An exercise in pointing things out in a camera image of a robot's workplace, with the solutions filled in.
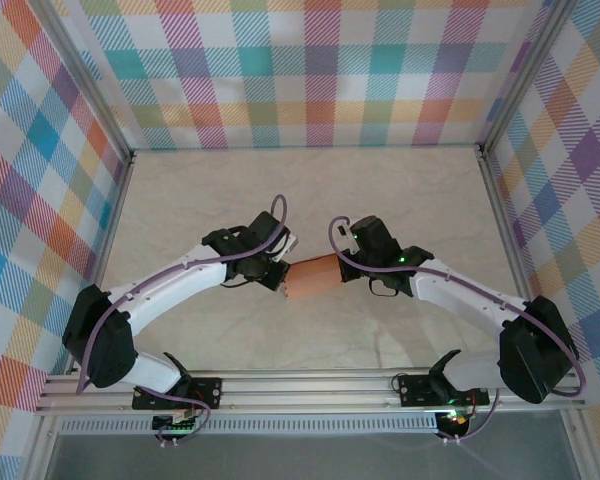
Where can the aluminium left side rail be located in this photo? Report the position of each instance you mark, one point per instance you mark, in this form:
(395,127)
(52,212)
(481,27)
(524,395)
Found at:
(102,260)

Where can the aluminium left corner post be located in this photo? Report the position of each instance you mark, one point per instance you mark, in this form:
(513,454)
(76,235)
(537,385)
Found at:
(80,80)

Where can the aluminium rail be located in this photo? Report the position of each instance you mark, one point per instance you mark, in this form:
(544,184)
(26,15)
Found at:
(102,260)
(512,250)

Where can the aluminium mounting beam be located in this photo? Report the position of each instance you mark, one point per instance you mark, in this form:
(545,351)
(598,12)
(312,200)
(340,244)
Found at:
(305,390)

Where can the aluminium corner post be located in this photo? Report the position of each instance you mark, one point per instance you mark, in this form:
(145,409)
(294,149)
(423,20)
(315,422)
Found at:
(80,80)
(525,75)

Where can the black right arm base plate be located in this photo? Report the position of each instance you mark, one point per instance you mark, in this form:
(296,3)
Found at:
(415,390)

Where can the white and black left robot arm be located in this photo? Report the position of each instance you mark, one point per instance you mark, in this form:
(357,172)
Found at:
(155,300)

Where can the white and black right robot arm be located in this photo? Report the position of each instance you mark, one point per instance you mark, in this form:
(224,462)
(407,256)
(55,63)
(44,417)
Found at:
(530,350)

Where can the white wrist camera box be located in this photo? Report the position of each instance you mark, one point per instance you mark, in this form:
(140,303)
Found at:
(355,244)
(290,245)

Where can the aluminium right side rail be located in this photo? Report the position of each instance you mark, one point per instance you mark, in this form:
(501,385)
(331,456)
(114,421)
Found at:
(512,250)

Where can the orange paper box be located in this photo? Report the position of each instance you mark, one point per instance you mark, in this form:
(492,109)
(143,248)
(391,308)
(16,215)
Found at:
(312,277)

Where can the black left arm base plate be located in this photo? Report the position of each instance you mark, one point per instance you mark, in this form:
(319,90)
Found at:
(205,392)

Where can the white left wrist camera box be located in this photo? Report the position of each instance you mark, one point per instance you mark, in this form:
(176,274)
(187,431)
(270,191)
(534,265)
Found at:
(290,245)

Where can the aluminium right corner post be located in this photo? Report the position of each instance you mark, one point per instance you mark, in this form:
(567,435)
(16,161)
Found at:
(525,75)

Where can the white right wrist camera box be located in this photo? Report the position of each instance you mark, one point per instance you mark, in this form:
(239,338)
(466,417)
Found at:
(355,244)

